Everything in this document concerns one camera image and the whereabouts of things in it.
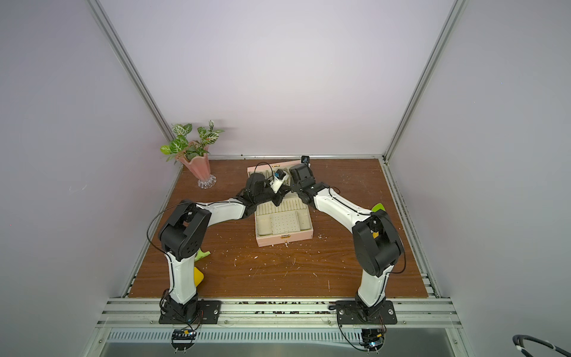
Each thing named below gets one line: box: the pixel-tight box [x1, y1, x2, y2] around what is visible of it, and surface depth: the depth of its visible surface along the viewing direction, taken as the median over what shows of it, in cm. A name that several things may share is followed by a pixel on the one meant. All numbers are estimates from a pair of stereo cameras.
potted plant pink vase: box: [159, 119, 225, 190], surface depth 96 cm
